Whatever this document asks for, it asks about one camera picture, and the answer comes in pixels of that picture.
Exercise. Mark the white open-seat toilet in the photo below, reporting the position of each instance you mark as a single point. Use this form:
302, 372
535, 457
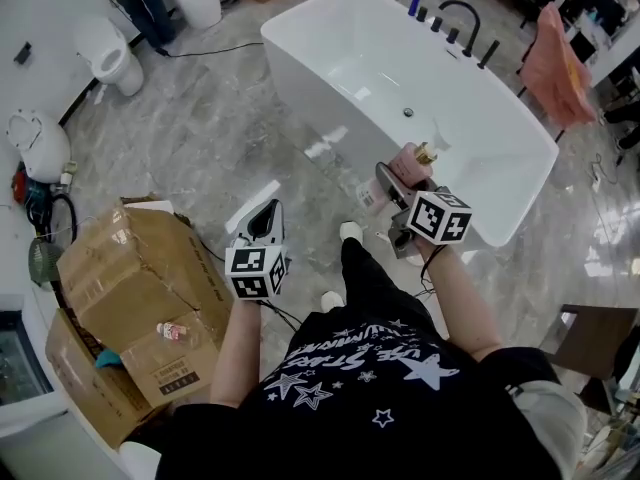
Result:
112, 63

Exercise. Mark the person's grey shoulder bag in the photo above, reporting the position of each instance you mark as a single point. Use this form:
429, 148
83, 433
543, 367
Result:
550, 418

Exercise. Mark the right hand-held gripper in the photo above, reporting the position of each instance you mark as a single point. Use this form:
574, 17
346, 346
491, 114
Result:
440, 218

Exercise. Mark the person's left forearm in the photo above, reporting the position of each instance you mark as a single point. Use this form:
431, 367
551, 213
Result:
235, 348

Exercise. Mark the small clear bottle pink label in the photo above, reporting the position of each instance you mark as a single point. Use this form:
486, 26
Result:
172, 331

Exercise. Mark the blue white bottle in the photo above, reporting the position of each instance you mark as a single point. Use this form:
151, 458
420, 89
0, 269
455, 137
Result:
415, 2

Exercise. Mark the teal power tool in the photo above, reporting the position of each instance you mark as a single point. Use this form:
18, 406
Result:
36, 198

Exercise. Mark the brown wooden stool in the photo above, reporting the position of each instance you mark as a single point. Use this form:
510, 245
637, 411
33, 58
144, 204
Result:
595, 338

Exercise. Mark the labelled cardboard box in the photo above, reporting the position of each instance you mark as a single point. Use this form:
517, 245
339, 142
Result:
165, 373

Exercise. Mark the pink bottle with gold cap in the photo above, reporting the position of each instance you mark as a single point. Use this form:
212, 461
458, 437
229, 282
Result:
407, 163

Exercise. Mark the glass-door cabinet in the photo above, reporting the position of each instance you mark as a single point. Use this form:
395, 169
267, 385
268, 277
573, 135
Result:
17, 353

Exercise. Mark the black faucet knob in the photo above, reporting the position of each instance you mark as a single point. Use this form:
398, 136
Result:
422, 14
436, 24
452, 35

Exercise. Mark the person's white shoe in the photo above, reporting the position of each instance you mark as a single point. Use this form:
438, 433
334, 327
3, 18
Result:
331, 301
351, 230

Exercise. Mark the black towel rack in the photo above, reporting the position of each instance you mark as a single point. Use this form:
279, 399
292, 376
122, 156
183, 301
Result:
560, 135

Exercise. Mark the large taped cardboard box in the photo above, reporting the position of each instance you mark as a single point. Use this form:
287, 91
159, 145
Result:
130, 268

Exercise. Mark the small shiny metal ring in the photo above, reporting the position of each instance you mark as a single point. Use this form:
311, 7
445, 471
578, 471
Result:
408, 111

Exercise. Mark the small black device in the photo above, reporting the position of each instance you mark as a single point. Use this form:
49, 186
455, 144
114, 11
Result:
22, 53

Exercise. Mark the person's black trousers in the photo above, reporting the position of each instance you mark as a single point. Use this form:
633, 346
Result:
370, 288

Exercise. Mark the white round appliance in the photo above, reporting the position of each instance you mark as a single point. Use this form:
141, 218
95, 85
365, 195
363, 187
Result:
42, 145

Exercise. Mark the white bathtub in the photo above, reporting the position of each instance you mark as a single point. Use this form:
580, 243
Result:
380, 63

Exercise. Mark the green mesh basket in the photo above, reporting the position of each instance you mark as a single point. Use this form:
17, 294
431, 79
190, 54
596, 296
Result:
44, 262

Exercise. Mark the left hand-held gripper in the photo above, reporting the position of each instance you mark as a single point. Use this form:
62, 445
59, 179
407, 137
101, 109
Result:
260, 260

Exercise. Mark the pink towel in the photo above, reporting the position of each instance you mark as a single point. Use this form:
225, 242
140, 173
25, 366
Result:
557, 68

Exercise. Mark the red tool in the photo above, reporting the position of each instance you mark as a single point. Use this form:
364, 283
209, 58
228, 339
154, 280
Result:
18, 187

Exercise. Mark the white plug adapter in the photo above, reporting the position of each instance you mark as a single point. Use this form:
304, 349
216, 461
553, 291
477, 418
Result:
68, 173

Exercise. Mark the teal cloth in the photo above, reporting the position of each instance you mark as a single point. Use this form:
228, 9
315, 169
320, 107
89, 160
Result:
106, 359

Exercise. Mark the black hand shower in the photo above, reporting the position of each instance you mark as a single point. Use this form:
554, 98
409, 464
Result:
489, 54

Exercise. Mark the person's right forearm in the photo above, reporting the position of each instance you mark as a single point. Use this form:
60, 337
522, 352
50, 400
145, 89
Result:
460, 298

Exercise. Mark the person's black star-print shirt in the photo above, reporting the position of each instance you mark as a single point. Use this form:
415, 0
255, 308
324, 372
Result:
350, 418

